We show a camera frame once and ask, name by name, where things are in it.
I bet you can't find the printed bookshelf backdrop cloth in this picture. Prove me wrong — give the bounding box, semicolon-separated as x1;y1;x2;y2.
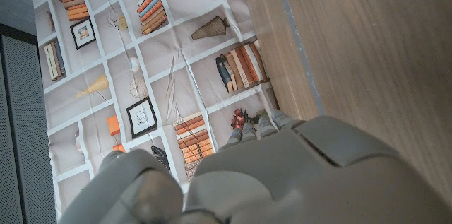
30;0;280;218

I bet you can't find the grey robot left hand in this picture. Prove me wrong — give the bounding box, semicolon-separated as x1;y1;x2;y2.
58;109;452;224

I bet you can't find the dark perforated panel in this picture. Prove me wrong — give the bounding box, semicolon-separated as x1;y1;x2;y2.
0;23;58;224

